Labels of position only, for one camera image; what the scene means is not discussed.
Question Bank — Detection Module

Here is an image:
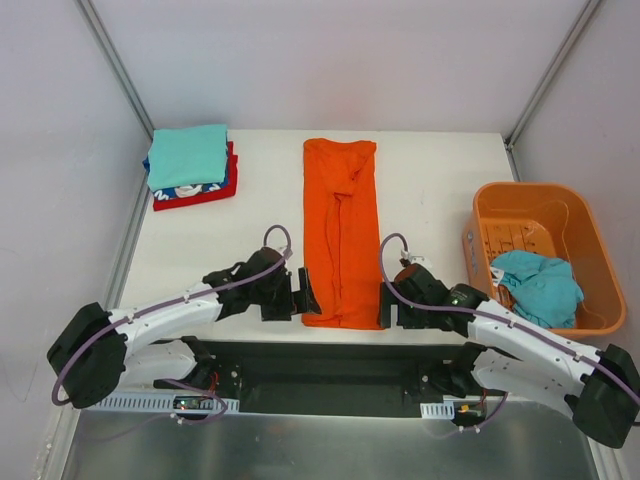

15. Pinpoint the orange t shirt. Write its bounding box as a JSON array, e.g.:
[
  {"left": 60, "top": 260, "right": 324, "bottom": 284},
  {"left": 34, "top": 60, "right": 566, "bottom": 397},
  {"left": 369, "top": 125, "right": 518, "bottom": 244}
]
[{"left": 302, "top": 138, "right": 382, "bottom": 330}]

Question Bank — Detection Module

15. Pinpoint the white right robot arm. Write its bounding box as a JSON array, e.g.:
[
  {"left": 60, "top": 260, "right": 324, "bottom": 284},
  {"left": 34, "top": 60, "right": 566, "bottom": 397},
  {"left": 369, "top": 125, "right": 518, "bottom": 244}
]
[{"left": 384, "top": 262, "right": 639, "bottom": 449}]

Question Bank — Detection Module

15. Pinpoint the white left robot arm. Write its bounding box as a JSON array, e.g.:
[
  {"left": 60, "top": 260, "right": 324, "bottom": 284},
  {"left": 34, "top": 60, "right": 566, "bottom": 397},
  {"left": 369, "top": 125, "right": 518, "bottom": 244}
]
[{"left": 46, "top": 246, "right": 322, "bottom": 409}]

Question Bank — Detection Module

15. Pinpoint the folded red t shirt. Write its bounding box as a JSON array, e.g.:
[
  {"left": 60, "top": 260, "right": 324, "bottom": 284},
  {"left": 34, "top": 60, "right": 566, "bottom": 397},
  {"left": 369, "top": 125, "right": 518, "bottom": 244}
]
[{"left": 152, "top": 141, "right": 239, "bottom": 213}]

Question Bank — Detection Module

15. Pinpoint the folded blue t shirt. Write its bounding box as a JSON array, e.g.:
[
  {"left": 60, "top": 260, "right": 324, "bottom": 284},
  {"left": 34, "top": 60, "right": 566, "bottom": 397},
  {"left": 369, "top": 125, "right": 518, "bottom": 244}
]
[{"left": 153, "top": 141, "right": 238, "bottom": 202}]

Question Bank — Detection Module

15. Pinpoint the crumpled teal t shirt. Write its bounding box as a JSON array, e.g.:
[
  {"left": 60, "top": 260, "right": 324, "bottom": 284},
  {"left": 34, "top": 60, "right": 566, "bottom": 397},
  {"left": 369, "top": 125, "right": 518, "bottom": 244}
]
[{"left": 490, "top": 250, "right": 585, "bottom": 329}]

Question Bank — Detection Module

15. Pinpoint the orange plastic tub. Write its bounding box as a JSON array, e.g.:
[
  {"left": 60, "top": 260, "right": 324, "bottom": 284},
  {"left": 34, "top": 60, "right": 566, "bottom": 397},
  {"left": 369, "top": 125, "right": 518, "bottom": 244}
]
[{"left": 462, "top": 182, "right": 627, "bottom": 339}]

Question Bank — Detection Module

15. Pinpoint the folded teal t shirt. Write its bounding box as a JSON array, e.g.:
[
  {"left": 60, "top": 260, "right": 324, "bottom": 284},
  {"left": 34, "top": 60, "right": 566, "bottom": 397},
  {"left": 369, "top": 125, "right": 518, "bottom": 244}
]
[{"left": 147, "top": 124, "right": 228, "bottom": 192}]

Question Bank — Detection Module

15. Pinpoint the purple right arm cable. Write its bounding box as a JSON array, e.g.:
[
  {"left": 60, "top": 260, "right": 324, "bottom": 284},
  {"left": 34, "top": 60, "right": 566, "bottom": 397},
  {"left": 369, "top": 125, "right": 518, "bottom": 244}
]
[{"left": 378, "top": 232, "right": 640, "bottom": 440}]

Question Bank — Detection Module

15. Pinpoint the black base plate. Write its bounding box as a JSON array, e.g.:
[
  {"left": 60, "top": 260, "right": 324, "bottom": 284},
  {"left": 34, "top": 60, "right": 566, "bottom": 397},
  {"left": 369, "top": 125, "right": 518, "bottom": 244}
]
[{"left": 181, "top": 341, "right": 484, "bottom": 418}]

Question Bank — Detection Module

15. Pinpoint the right white cable duct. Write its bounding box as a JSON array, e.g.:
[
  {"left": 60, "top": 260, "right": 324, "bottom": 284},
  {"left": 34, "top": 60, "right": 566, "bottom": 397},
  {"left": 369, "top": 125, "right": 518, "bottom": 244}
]
[{"left": 420, "top": 401, "right": 456, "bottom": 420}]

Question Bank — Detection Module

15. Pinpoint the white cable duct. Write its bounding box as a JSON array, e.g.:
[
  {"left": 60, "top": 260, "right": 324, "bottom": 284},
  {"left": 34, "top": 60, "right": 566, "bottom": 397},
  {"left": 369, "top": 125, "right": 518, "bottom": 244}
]
[
  {"left": 420, "top": 401, "right": 456, "bottom": 420},
  {"left": 89, "top": 392, "right": 223, "bottom": 415}
]

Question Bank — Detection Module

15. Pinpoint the left white cable duct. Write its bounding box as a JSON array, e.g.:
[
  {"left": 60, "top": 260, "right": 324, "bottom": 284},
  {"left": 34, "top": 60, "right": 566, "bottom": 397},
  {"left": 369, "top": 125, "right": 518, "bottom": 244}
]
[{"left": 89, "top": 392, "right": 223, "bottom": 415}]

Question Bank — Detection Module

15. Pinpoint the left aluminium frame post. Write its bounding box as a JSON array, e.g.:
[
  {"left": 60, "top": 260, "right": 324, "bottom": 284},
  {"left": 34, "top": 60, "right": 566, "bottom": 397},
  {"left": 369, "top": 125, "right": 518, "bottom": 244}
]
[{"left": 74, "top": 0, "right": 154, "bottom": 139}]

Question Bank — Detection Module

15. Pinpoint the aluminium frame post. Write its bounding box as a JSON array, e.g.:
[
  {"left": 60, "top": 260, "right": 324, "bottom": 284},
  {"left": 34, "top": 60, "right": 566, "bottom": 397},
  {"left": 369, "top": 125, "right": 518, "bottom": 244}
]
[
  {"left": 74, "top": 0, "right": 154, "bottom": 139},
  {"left": 504, "top": 0, "right": 605, "bottom": 152}
]

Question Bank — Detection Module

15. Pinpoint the right aluminium frame post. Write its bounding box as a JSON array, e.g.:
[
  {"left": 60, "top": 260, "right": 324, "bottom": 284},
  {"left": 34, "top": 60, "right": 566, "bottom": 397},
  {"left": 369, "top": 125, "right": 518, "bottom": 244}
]
[{"left": 504, "top": 0, "right": 605, "bottom": 152}]

